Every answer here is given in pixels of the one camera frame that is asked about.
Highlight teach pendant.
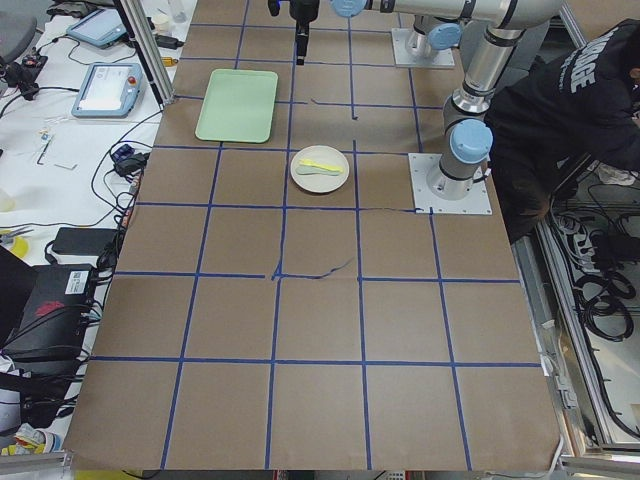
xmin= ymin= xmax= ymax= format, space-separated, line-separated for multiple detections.
xmin=71 ymin=63 xmax=143 ymax=118
xmin=66 ymin=8 xmax=127 ymax=49

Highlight pale green plastic spoon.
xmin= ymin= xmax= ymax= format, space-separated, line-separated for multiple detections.
xmin=295 ymin=165 xmax=342 ymax=176

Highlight black computer box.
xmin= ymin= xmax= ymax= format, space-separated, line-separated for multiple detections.
xmin=1 ymin=264 xmax=98 ymax=362

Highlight light green tray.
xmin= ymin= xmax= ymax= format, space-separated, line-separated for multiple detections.
xmin=195 ymin=69 xmax=278 ymax=144

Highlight white round plate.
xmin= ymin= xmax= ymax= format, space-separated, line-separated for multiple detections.
xmin=289 ymin=145 xmax=350 ymax=193

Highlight black power adapter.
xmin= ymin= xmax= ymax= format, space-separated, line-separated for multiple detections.
xmin=51 ymin=227 xmax=116 ymax=256

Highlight teach pendant near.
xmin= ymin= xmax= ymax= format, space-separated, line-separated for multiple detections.
xmin=71 ymin=63 xmax=143 ymax=118

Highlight teach pendant far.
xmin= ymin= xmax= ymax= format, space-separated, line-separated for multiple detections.
xmin=66 ymin=8 xmax=127 ymax=49

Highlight yellow plastic fork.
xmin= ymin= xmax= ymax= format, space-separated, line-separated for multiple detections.
xmin=297 ymin=159 xmax=343 ymax=174

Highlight coiled black cables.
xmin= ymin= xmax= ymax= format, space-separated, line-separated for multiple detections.
xmin=554 ymin=209 xmax=640 ymax=346

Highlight brown paper table cover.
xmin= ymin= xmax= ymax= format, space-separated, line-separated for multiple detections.
xmin=65 ymin=1 xmax=559 ymax=472

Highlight aluminium frame post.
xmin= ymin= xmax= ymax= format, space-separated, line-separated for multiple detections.
xmin=113 ymin=0 xmax=175 ymax=108

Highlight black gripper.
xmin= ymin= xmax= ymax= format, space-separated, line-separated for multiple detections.
xmin=267 ymin=0 xmax=320 ymax=66

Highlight blue power strip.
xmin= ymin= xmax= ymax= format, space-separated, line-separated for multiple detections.
xmin=110 ymin=143 xmax=135 ymax=164

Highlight person in black hoodie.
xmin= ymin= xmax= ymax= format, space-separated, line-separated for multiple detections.
xmin=484 ymin=19 xmax=639 ymax=243

